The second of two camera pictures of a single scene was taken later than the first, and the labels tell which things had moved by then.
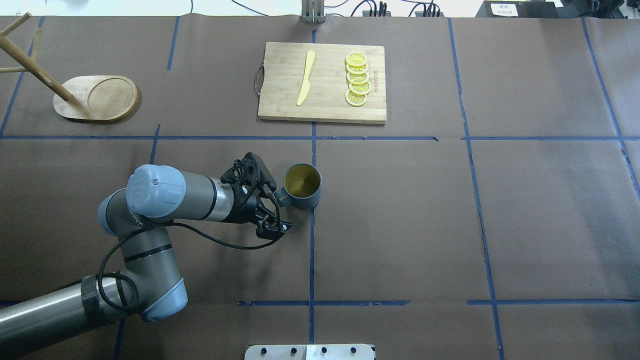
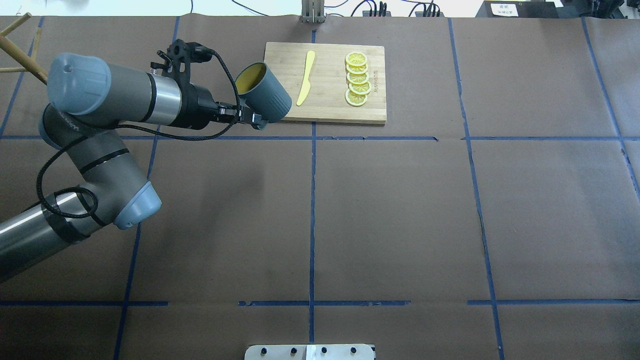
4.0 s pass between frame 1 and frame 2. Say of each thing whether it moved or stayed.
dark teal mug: moved
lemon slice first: stayed
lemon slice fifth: stayed
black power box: stayed
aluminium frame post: stayed
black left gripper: moved
